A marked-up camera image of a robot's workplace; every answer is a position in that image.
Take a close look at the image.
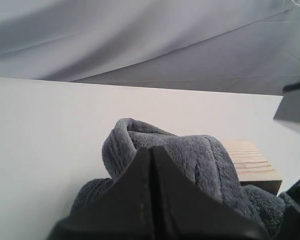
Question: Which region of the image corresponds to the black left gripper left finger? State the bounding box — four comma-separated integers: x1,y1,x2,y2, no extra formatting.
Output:
48,148,153,240

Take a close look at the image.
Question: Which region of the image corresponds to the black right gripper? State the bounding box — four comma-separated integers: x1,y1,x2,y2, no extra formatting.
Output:
277,179,300,240

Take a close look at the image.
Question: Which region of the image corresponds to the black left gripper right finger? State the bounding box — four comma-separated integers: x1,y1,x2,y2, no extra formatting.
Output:
151,146,268,240

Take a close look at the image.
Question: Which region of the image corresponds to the grey-blue fleece towel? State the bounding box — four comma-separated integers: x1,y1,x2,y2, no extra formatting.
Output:
71,118,300,240

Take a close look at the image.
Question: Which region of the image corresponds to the light wooden cube block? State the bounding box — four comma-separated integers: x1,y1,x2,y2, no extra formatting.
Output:
221,140,283,195

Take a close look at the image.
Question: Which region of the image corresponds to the grey backdrop curtain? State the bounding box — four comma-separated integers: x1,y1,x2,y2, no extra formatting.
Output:
0,0,300,95

